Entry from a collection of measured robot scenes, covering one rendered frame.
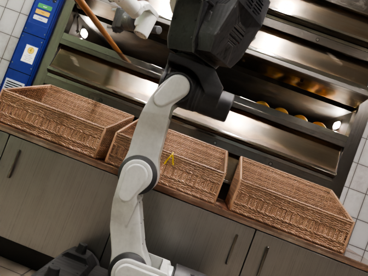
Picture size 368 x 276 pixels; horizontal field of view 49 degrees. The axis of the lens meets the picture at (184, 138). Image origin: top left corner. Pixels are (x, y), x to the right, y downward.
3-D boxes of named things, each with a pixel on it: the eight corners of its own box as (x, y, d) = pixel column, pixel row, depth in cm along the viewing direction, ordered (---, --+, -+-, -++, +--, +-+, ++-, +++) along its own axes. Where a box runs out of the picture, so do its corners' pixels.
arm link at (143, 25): (121, 27, 173) (138, 29, 166) (132, 6, 175) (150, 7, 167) (138, 41, 182) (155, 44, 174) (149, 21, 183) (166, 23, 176)
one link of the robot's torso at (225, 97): (223, 124, 157) (238, 82, 158) (225, 121, 145) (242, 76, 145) (156, 99, 159) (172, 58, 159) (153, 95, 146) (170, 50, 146)
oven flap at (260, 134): (48, 72, 242) (63, 46, 250) (332, 178, 230) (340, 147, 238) (46, 68, 238) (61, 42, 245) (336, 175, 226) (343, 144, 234)
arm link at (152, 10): (142, 32, 176) (124, 13, 165) (150, 14, 177) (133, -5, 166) (153, 34, 173) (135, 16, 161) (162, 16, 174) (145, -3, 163)
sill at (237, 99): (64, 41, 249) (67, 35, 250) (342, 143, 238) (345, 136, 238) (61, 38, 243) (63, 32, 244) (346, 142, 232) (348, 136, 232)
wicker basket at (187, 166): (122, 161, 235) (138, 117, 236) (212, 195, 232) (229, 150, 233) (102, 161, 186) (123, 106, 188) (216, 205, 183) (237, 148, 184)
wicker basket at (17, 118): (32, 126, 240) (49, 83, 241) (119, 160, 235) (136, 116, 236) (-13, 117, 191) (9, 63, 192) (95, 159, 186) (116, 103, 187)
